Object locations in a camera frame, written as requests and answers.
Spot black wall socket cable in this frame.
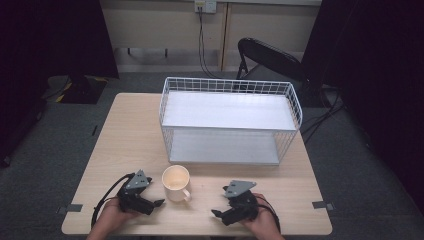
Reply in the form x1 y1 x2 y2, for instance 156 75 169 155
197 5 224 80

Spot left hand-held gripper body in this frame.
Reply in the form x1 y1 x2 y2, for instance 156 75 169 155
116 169 156 216

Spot black floor cables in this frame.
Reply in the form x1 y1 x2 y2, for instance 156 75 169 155
300 87 348 145

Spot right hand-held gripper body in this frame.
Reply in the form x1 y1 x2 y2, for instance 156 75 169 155
219 179 260 227

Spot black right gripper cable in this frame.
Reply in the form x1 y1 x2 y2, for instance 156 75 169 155
255 195 282 233

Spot black chair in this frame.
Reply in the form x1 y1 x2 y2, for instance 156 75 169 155
235 37 313 92

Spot cream cup with handle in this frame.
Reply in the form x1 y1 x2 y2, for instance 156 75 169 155
161 164 193 203

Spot black curtain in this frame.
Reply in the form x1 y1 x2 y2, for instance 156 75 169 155
300 0 424 214

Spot person's left hand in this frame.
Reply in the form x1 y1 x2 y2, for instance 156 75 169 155
95 197 142 235

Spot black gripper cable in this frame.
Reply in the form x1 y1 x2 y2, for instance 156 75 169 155
90 172 136 230
255 195 282 233

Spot black stand base yellow tape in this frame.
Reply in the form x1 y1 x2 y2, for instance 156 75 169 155
42 74 109 105

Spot person's right hand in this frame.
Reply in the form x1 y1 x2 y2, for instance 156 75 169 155
238 192 279 234

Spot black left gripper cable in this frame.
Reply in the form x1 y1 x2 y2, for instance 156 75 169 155
90 172 136 230

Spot grey tape marker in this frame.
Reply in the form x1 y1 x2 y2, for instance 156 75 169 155
311 200 336 212
55 203 84 215

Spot white wall socket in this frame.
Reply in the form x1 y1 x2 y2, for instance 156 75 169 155
194 0 218 15

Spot white wire shelf rack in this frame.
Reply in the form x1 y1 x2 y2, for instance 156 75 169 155
158 76 304 166

